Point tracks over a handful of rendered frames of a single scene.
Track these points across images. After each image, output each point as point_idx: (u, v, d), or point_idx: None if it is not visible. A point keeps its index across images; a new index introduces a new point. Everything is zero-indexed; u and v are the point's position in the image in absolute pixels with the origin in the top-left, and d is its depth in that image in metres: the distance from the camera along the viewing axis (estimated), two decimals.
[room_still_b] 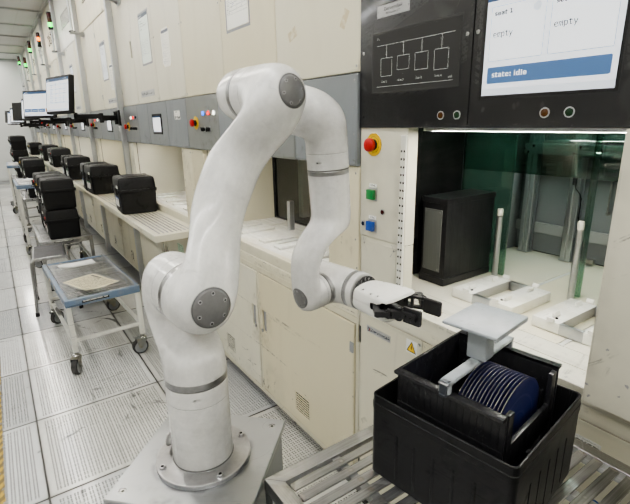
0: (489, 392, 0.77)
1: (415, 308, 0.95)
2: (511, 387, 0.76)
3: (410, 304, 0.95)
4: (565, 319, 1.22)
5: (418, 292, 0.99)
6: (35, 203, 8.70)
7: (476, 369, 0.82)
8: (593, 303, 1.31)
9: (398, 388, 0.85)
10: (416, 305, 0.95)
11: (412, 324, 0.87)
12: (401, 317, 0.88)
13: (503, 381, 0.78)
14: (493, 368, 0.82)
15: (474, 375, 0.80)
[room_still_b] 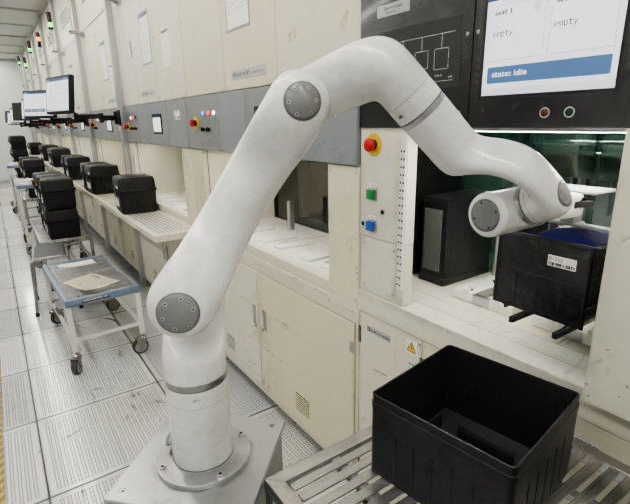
0: (600, 236, 1.02)
1: None
2: None
3: None
4: None
5: None
6: (35, 203, 8.70)
7: (572, 232, 1.02)
8: None
9: (590, 269, 0.91)
10: None
11: None
12: None
13: None
14: (566, 228, 1.05)
15: (583, 233, 1.01)
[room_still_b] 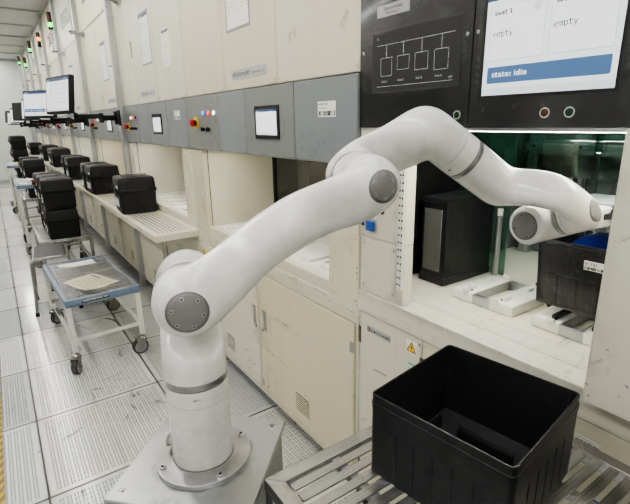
0: None
1: None
2: None
3: None
4: (565, 319, 1.22)
5: None
6: (35, 203, 8.70)
7: (605, 238, 1.15)
8: None
9: None
10: None
11: None
12: None
13: None
14: (600, 234, 1.18)
15: None
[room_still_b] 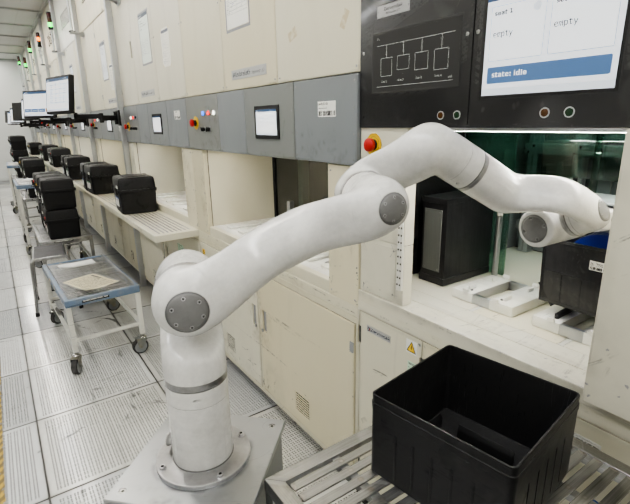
0: None
1: None
2: None
3: None
4: (565, 319, 1.22)
5: None
6: (35, 203, 8.70)
7: (608, 238, 1.16)
8: None
9: None
10: None
11: None
12: None
13: None
14: None
15: None
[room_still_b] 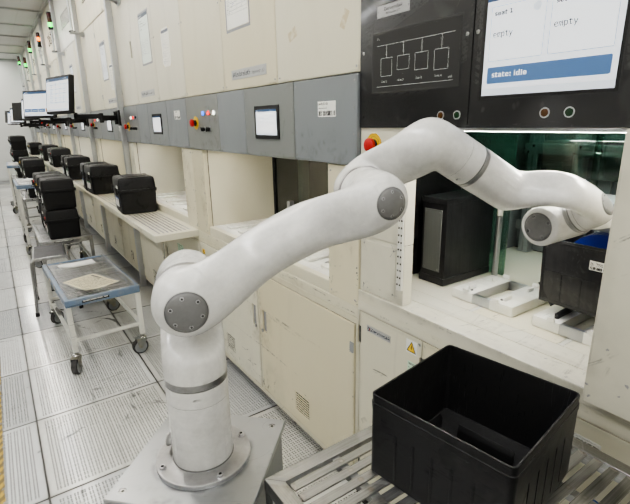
0: None
1: None
2: None
3: None
4: (565, 319, 1.22)
5: None
6: (35, 203, 8.70)
7: (608, 238, 1.16)
8: None
9: None
10: None
11: None
12: None
13: None
14: None
15: None
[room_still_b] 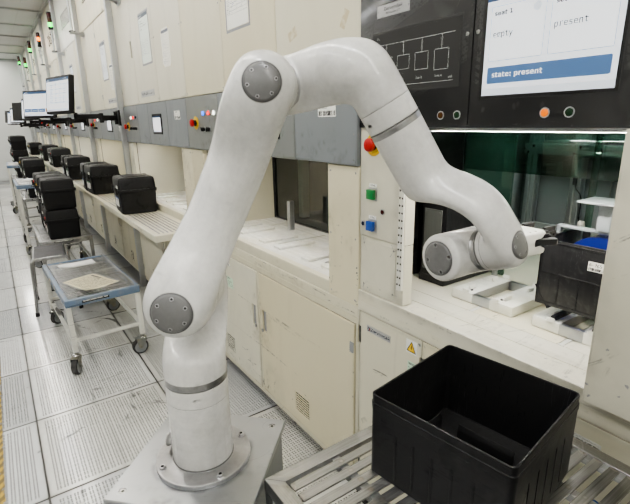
0: None
1: None
2: None
3: None
4: (565, 319, 1.22)
5: None
6: (35, 203, 8.70)
7: (606, 241, 1.15)
8: None
9: None
10: None
11: None
12: None
13: None
14: None
15: None
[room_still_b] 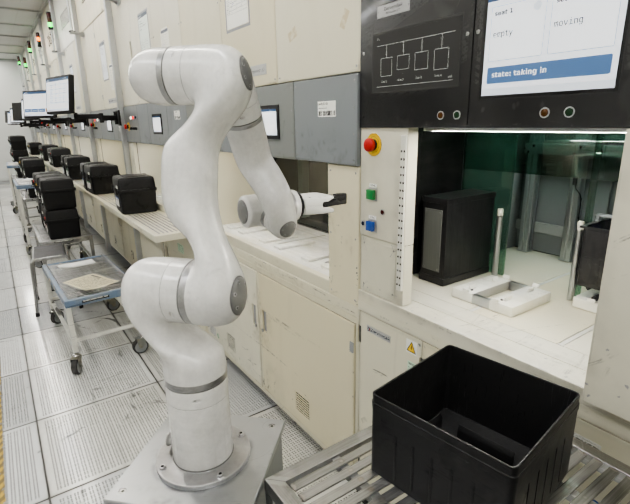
0: None
1: None
2: None
3: None
4: None
5: None
6: (35, 203, 8.70)
7: None
8: None
9: None
10: None
11: (342, 203, 1.34)
12: (338, 201, 1.32)
13: None
14: None
15: None
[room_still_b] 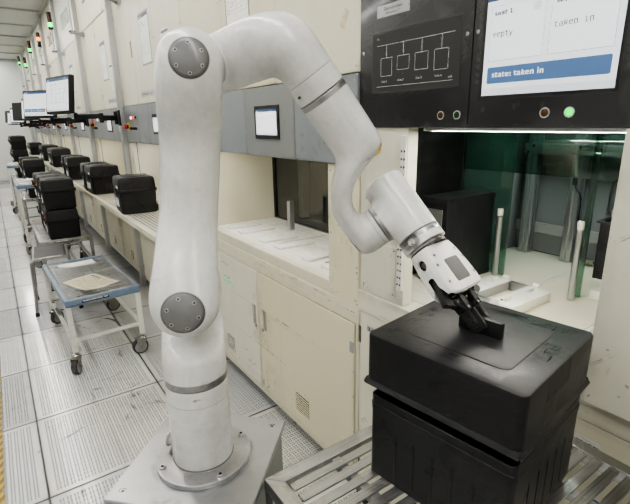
0: None
1: (465, 297, 0.80)
2: None
3: (458, 294, 0.81)
4: None
5: (441, 304, 0.79)
6: (35, 203, 8.70)
7: None
8: None
9: None
10: (462, 300, 0.80)
11: (487, 314, 0.81)
12: (478, 306, 0.82)
13: None
14: None
15: None
